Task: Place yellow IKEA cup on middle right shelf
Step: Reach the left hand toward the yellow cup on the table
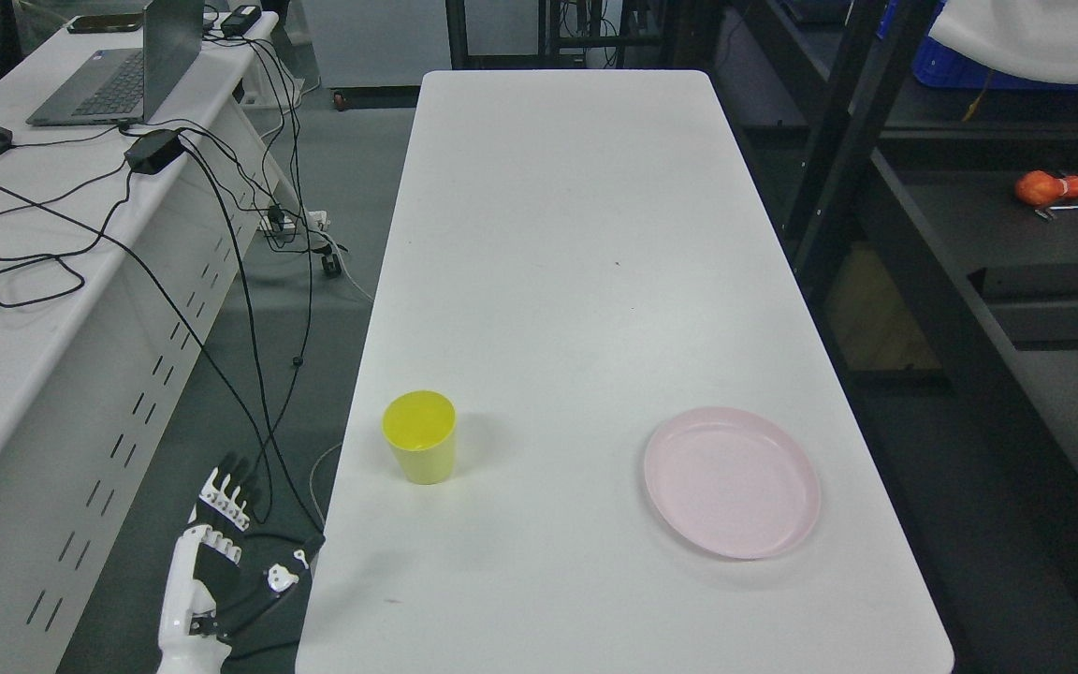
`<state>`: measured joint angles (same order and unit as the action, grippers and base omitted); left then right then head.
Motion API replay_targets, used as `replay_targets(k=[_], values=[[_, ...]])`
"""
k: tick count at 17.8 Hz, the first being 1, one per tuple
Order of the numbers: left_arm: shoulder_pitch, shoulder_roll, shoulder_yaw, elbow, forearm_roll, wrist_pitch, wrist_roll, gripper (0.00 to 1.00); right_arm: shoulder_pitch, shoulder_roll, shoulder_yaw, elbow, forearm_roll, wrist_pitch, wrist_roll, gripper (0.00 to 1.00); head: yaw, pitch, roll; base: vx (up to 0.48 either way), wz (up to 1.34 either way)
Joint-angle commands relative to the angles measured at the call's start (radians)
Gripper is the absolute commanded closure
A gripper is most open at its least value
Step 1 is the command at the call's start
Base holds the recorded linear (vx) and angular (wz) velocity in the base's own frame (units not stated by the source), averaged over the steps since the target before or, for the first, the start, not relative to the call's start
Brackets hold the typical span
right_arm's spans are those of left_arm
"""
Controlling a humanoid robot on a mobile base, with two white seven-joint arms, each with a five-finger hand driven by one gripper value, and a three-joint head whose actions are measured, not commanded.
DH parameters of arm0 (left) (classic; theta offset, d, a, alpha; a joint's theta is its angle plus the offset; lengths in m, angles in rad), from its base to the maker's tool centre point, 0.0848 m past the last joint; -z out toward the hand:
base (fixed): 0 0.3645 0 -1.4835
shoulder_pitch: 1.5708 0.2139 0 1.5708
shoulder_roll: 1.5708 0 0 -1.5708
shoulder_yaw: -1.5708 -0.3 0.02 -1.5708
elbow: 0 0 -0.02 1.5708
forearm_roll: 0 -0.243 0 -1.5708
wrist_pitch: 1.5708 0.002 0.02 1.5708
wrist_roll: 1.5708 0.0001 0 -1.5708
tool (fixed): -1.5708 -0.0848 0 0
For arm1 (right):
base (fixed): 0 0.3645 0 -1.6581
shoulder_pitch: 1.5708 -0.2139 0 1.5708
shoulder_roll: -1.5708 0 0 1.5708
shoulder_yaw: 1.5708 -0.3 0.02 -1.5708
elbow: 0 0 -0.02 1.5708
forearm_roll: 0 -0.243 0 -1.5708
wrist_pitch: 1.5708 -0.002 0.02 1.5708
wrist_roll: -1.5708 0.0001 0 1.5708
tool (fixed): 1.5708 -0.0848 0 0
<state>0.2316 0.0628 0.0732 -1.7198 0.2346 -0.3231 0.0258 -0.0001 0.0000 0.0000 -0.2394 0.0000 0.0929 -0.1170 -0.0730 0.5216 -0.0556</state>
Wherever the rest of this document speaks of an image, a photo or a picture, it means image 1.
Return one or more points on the yellow plastic cup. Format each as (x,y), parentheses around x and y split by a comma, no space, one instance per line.
(420,427)

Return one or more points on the orange toy on shelf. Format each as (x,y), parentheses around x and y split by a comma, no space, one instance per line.
(1040,189)

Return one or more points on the white table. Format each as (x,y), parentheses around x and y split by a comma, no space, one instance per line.
(576,257)

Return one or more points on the pink plastic plate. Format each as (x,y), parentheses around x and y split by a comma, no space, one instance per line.
(732,483)

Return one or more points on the white power strip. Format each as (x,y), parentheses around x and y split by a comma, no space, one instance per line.
(289,225)

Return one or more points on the black power adapter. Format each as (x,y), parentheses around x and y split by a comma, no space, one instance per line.
(154,151)

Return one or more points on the black charger brick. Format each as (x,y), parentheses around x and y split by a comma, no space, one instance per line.
(239,21)

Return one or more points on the black shelving rack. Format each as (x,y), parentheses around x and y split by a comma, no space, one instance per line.
(950,307)

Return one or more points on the white side desk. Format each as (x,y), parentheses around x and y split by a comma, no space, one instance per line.
(108,285)

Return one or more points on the blue plastic crate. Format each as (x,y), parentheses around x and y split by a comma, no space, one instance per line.
(937,66)

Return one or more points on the grey laptop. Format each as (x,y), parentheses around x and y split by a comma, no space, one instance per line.
(128,86)

